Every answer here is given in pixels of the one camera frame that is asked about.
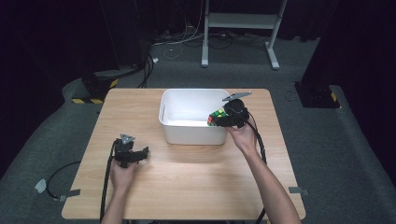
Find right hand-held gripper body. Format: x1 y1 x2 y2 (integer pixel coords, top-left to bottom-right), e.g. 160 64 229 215
221 91 253 130

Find person's right hand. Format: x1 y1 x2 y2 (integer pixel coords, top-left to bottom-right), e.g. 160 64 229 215
224 118 260 155

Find black yellow-striped stand base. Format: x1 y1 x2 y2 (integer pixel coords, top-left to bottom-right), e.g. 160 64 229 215
71 68 120 105

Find black floor cable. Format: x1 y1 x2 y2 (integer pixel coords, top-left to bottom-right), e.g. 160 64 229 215
45 160 82 200

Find bundle of black cables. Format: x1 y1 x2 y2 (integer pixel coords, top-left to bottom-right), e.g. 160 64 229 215
135 51 157 90

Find white plastic bin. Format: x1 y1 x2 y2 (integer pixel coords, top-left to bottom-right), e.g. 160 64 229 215
158 88 233 146

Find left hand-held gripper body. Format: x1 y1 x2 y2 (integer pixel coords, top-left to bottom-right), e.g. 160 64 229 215
113 133 140 169

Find person's left hand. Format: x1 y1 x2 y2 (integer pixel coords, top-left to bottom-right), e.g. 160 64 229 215
109 160 138 193

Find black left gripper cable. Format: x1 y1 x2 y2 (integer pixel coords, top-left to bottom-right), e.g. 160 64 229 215
99 139 121 223

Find grey tape strip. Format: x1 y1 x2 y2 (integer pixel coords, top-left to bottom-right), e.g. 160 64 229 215
288 186 310 197
58 189 81 203

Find black looped floor cables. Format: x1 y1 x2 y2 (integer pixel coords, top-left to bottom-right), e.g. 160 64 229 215
207 30 269 51

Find white plug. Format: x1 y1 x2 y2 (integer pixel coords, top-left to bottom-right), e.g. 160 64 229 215
34 177 48 195

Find grey metal stand frame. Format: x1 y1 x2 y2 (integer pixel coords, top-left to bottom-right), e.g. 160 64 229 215
200 0 289 71

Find multicoloured puzzle cube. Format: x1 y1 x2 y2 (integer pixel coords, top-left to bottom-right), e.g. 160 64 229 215
206 107 229 128

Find white floor cable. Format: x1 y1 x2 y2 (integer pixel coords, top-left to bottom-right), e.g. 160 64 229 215
151 0 207 61

